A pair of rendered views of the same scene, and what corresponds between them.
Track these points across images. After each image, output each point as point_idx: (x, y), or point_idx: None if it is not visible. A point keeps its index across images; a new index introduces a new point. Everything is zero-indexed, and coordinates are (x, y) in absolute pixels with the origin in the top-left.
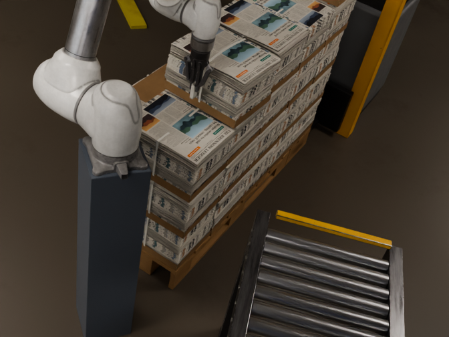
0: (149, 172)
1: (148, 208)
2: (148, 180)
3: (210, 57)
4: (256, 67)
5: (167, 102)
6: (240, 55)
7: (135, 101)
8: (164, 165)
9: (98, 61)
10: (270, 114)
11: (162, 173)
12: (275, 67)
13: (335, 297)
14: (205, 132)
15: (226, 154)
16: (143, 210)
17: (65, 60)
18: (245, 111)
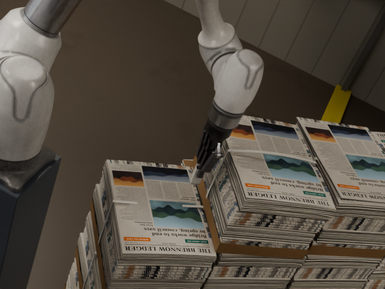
0: (14, 199)
1: (83, 284)
2: (12, 209)
3: (243, 149)
4: (286, 193)
5: (176, 178)
6: (283, 171)
7: (29, 93)
8: (107, 237)
9: (54, 42)
10: (311, 285)
11: (102, 246)
12: (320, 214)
13: None
14: (177, 232)
15: (195, 280)
16: (1, 248)
17: (12, 15)
18: (245, 243)
